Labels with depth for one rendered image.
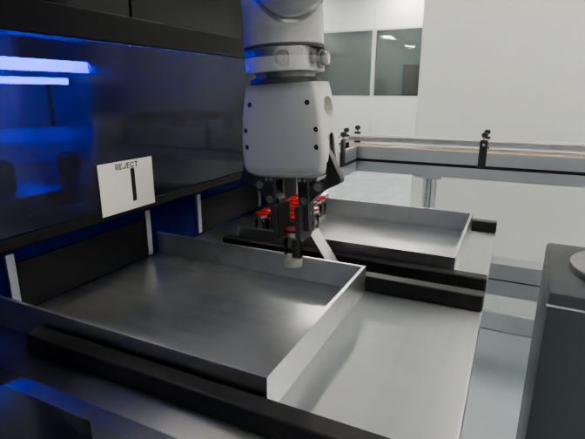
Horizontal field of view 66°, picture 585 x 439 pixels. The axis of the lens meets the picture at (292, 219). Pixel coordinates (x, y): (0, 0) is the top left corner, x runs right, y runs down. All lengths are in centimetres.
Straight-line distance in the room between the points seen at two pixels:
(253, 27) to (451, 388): 38
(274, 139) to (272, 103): 4
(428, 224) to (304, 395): 56
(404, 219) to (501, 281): 91
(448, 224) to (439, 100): 141
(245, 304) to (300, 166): 18
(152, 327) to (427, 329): 30
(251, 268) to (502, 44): 179
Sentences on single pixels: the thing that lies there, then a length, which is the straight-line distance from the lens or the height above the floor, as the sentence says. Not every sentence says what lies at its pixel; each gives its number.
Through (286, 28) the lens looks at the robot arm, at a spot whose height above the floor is 119.
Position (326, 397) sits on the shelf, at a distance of 41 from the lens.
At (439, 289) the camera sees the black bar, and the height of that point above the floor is 90.
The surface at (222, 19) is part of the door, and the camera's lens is 76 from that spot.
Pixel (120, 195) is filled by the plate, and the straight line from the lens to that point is 57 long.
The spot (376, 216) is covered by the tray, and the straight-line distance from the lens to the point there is 92.
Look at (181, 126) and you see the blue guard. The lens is 65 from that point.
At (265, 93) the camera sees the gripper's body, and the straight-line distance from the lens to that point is 49.
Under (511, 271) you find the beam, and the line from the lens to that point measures 176.
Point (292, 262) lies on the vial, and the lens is 53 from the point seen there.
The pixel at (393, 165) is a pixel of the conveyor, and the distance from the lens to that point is 169.
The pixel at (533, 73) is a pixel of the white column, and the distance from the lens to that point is 224.
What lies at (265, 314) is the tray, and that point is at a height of 88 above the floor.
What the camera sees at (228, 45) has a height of 120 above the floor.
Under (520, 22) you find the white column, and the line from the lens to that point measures 226.
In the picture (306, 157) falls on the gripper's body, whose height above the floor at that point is 106.
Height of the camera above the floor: 113
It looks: 16 degrees down
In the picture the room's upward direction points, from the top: straight up
